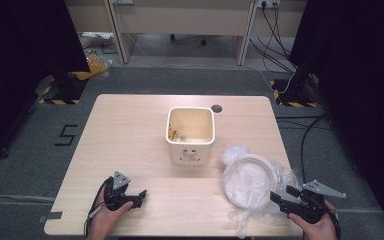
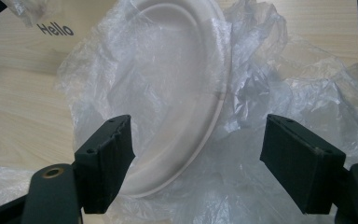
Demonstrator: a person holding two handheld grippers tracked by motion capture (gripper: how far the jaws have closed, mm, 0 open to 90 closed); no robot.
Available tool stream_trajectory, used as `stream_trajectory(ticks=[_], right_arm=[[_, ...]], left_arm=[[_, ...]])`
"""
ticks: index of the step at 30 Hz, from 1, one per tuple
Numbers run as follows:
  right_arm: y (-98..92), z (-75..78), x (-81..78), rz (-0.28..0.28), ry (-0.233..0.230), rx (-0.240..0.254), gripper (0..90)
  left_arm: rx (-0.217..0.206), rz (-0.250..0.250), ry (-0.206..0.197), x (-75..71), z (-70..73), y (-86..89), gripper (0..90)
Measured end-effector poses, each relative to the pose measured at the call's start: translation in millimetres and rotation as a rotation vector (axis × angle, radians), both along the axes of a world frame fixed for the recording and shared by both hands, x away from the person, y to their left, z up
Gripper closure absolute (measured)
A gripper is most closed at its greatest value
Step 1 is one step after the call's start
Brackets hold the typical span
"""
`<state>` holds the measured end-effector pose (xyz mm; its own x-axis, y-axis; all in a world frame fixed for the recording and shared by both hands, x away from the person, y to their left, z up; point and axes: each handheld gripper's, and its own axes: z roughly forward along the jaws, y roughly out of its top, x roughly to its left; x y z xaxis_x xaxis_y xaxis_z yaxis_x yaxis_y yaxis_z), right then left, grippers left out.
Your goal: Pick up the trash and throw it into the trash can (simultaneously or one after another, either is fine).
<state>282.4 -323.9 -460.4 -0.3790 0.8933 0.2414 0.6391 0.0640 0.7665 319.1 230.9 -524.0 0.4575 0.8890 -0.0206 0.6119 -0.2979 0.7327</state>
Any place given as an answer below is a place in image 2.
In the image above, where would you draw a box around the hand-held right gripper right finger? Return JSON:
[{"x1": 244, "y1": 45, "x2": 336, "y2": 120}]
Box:
[{"x1": 259, "y1": 113, "x2": 347, "y2": 216}]

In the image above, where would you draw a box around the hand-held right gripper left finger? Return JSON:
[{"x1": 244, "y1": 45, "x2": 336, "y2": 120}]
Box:
[{"x1": 74, "y1": 114, "x2": 136, "y2": 215}]

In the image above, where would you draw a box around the white paper plate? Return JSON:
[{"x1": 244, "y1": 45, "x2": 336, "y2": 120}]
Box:
[{"x1": 117, "y1": 0, "x2": 235, "y2": 199}]

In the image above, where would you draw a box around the clear plastic bag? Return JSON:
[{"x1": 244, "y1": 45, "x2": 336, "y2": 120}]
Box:
[{"x1": 0, "y1": 0, "x2": 358, "y2": 224}]

